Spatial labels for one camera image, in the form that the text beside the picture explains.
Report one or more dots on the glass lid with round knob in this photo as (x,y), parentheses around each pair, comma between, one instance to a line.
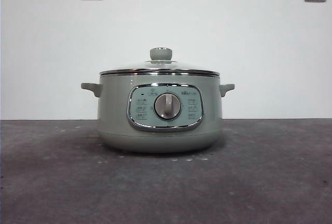
(160,54)

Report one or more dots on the pale green electric pot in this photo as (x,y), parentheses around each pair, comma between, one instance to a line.
(114,120)

